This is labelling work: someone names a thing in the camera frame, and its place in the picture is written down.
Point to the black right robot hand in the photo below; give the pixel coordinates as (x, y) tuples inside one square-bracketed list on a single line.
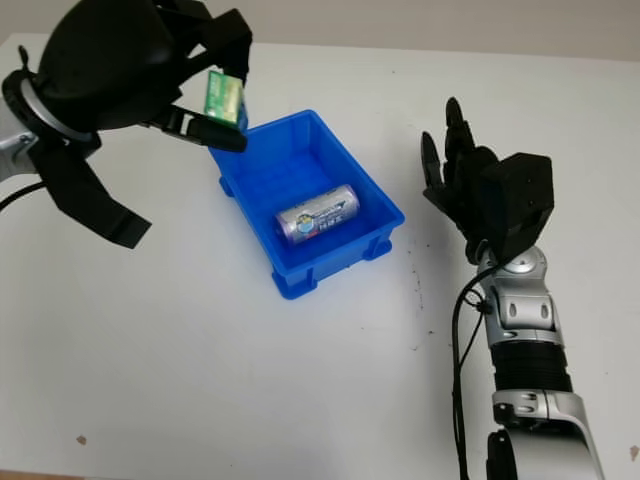
[(460, 185)]

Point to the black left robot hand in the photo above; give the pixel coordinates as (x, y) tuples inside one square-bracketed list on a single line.
[(110, 60)]

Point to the green circuit board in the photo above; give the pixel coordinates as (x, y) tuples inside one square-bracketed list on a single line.
[(222, 100)]

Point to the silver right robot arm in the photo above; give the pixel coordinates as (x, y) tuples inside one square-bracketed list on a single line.
[(525, 310)]

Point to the blue plastic tray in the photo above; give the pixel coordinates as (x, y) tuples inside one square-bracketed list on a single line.
[(310, 155)]

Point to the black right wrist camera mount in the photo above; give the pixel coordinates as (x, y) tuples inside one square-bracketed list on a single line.
[(520, 200)]

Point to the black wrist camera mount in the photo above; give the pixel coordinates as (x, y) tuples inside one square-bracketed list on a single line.
[(520, 200), (75, 200)]

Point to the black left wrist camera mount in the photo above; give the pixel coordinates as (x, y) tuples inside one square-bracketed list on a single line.
[(75, 200)]

